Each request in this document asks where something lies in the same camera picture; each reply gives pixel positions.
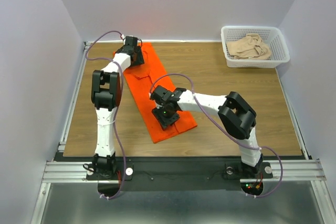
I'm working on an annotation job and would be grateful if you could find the orange t-shirt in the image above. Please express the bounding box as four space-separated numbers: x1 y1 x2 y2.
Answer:
123 42 197 143

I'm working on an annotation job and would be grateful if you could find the beige t-shirt in basket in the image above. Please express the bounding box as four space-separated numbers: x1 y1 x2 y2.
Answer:
226 33 272 60

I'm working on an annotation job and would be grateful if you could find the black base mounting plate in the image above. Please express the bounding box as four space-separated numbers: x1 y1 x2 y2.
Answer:
84 156 273 195

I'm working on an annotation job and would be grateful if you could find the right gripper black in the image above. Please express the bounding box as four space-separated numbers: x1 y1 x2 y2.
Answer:
151 102 180 131

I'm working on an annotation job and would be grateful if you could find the white plastic laundry basket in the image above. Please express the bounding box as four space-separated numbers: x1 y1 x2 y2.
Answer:
220 26 290 68

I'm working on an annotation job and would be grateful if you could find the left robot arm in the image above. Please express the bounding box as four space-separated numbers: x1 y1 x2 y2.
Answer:
86 36 144 179

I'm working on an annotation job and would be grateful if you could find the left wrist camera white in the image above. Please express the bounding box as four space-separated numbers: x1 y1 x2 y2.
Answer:
120 34 126 43

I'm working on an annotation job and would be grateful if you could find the aluminium frame rail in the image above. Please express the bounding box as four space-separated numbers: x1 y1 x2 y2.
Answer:
41 42 324 223

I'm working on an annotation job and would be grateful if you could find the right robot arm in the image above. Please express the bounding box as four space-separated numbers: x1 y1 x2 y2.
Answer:
150 86 263 177

